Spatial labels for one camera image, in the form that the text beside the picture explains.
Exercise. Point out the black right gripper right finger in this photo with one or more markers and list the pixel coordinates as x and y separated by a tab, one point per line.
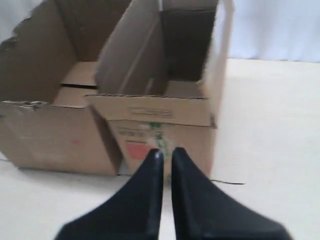
202	211

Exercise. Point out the taped cardboard box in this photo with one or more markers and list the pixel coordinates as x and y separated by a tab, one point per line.
160	78

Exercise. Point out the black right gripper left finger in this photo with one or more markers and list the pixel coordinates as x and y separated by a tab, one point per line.
132	213

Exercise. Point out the large open cardboard box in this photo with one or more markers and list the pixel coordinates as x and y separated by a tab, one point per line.
66	50

